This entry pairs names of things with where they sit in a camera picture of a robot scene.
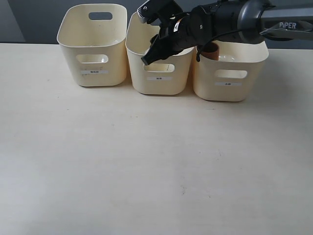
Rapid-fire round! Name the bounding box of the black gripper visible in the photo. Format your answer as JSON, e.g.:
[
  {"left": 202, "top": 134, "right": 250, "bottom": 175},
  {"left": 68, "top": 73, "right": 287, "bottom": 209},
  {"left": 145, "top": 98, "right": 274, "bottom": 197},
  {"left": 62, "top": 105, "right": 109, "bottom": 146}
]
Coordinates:
[{"left": 141, "top": 6, "right": 216, "bottom": 65}]

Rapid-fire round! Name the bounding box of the brown wooden cup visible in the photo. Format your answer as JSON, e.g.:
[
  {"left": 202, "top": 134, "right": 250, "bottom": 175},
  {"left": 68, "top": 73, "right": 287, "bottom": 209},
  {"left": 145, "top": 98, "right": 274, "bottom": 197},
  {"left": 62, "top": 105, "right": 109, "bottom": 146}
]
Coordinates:
[{"left": 201, "top": 42, "right": 220, "bottom": 61}]

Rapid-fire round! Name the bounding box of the white paper cup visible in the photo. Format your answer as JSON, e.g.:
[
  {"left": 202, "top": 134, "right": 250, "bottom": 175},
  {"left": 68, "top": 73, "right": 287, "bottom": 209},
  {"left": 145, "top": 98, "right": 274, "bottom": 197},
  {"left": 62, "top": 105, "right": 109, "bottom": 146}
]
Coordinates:
[{"left": 142, "top": 63, "right": 175, "bottom": 72}]

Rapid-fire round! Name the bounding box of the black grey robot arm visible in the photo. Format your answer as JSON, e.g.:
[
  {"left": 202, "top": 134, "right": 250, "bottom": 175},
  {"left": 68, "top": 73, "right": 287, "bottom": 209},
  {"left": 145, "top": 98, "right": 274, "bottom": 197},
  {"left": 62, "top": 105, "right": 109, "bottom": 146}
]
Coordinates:
[{"left": 137, "top": 0, "right": 313, "bottom": 65}]

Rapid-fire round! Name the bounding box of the middle cream plastic bin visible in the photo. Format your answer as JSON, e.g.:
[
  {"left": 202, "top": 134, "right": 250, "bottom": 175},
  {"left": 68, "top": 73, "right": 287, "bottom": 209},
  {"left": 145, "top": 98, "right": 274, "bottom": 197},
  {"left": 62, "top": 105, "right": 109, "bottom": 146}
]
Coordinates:
[{"left": 125, "top": 12, "right": 195, "bottom": 95}]

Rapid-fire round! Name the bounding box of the cream plastic bin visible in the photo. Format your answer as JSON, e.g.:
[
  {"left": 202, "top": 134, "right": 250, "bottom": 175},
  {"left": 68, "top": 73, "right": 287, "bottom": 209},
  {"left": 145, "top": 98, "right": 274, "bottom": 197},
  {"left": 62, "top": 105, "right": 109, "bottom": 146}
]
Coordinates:
[
  {"left": 193, "top": 41, "right": 269, "bottom": 102},
  {"left": 125, "top": 12, "right": 195, "bottom": 95},
  {"left": 57, "top": 3, "right": 128, "bottom": 87}
]

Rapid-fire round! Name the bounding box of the left cream plastic bin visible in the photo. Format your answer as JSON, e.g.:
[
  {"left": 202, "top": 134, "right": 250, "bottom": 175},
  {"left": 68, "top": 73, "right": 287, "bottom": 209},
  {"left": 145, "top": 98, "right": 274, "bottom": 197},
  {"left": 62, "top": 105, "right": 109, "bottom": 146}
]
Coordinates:
[{"left": 57, "top": 3, "right": 128, "bottom": 87}]

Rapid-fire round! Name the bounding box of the right cream plastic bin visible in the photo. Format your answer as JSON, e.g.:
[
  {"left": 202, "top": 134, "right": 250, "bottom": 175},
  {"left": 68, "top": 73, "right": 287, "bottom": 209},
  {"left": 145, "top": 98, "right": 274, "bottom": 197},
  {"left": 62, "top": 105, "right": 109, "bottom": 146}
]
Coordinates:
[{"left": 193, "top": 41, "right": 269, "bottom": 102}]

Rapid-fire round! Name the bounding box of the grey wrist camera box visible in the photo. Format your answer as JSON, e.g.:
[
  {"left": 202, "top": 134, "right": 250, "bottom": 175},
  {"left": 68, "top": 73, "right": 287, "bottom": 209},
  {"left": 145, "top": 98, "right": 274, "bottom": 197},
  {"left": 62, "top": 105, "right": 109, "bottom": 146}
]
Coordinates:
[{"left": 137, "top": 0, "right": 184, "bottom": 25}]

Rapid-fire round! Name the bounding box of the black cable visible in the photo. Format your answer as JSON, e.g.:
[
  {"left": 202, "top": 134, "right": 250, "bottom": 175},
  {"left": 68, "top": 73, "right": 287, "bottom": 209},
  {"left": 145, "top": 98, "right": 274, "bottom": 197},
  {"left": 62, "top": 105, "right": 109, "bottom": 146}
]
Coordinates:
[{"left": 195, "top": 28, "right": 243, "bottom": 62}]

